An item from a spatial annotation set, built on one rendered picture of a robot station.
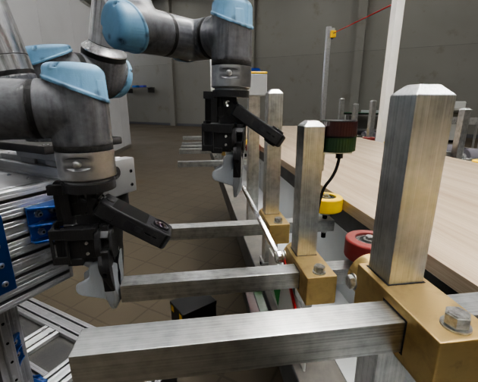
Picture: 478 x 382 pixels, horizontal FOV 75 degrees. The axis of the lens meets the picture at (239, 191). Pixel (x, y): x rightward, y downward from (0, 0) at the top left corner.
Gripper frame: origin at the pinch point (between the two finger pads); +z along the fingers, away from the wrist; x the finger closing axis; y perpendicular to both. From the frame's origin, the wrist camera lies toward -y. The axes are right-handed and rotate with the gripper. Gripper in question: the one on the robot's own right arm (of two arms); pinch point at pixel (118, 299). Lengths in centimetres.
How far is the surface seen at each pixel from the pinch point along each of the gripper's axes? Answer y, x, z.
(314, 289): -30.8, 5.1, -2.4
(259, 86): -33, -51, -35
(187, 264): -5, -160, 83
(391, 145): -30.2, 20.6, -27.0
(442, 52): -811, -935, -182
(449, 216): -66, -9, -7
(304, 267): -30.2, 1.7, -4.4
